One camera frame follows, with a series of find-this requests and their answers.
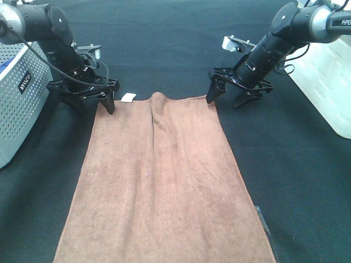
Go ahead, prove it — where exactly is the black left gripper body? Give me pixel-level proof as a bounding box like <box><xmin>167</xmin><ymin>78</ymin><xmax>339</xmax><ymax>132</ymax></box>
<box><xmin>47</xmin><ymin>75</ymin><xmax>120</xmax><ymax>100</ymax></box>

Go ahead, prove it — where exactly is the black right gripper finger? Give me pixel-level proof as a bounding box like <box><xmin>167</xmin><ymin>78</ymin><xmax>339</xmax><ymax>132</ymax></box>
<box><xmin>206</xmin><ymin>79</ymin><xmax>227</xmax><ymax>104</ymax></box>
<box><xmin>233</xmin><ymin>92</ymin><xmax>263</xmax><ymax>109</ymax></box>

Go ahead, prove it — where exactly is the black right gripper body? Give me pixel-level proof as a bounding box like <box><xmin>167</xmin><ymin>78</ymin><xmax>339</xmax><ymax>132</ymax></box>
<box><xmin>208</xmin><ymin>67</ymin><xmax>274</xmax><ymax>94</ymax></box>

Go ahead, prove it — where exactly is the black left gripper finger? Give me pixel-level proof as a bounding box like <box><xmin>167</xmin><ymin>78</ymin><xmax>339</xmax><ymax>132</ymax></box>
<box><xmin>97</xmin><ymin>92</ymin><xmax>115</xmax><ymax>115</ymax></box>
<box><xmin>59</xmin><ymin>93</ymin><xmax>85</xmax><ymax>114</ymax></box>

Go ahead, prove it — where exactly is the brown towel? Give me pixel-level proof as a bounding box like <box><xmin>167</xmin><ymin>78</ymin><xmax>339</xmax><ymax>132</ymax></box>
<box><xmin>54</xmin><ymin>92</ymin><xmax>275</xmax><ymax>262</ymax></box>

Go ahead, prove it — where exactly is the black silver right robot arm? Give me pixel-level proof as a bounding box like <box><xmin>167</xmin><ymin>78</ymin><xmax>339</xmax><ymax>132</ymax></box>
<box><xmin>206</xmin><ymin>1</ymin><xmax>350</xmax><ymax>108</ymax></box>

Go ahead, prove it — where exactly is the white towel label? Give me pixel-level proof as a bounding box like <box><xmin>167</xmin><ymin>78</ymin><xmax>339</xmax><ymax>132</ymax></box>
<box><xmin>120</xmin><ymin>93</ymin><xmax>136</xmax><ymax>103</ymax></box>

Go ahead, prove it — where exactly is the blue towel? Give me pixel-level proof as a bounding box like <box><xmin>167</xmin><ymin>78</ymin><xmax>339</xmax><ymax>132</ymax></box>
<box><xmin>0</xmin><ymin>60</ymin><xmax>11</xmax><ymax>73</ymax></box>

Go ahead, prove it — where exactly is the grey perforated plastic basket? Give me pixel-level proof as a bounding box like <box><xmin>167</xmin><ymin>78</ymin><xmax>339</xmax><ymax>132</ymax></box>
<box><xmin>1</xmin><ymin>44</ymin><xmax>53</xmax><ymax>168</ymax></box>

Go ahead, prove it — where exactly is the white plastic container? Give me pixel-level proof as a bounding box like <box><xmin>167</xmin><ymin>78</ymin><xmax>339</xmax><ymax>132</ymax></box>
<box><xmin>288</xmin><ymin>36</ymin><xmax>350</xmax><ymax>139</ymax></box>

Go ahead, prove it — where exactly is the black table mat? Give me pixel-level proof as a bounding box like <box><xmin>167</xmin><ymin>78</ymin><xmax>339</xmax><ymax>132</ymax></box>
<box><xmin>1</xmin><ymin>1</ymin><xmax>350</xmax><ymax>262</ymax></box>

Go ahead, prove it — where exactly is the clear tape strip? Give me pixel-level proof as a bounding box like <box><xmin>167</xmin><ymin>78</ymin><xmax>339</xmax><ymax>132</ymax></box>
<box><xmin>254</xmin><ymin>205</ymin><xmax>271</xmax><ymax>238</ymax></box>

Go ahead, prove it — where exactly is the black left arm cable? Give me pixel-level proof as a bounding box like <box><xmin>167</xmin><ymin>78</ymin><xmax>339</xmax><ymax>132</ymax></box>
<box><xmin>0</xmin><ymin>16</ymin><xmax>110</xmax><ymax>85</ymax></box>

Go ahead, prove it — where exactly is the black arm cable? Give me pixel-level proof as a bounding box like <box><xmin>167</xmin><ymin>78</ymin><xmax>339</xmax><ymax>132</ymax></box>
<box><xmin>0</xmin><ymin>16</ymin><xmax>110</xmax><ymax>85</ymax></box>
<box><xmin>275</xmin><ymin>0</ymin><xmax>349</xmax><ymax>75</ymax></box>

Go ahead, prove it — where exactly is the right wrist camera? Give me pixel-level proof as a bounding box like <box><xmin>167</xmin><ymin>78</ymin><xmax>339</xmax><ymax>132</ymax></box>
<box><xmin>222</xmin><ymin>35</ymin><xmax>256</xmax><ymax>53</ymax></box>

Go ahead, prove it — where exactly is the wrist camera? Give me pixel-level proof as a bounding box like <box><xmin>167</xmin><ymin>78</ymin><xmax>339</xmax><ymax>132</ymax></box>
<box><xmin>75</xmin><ymin>44</ymin><xmax>102</xmax><ymax>60</ymax></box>
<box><xmin>222</xmin><ymin>35</ymin><xmax>256</xmax><ymax>53</ymax></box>

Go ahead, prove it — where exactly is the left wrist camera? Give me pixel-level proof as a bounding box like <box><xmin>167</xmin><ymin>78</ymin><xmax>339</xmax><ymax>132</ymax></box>
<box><xmin>75</xmin><ymin>44</ymin><xmax>102</xmax><ymax>60</ymax></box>

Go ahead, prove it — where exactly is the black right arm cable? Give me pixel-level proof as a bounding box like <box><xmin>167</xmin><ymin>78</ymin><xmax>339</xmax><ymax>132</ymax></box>
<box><xmin>275</xmin><ymin>0</ymin><xmax>349</xmax><ymax>75</ymax></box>

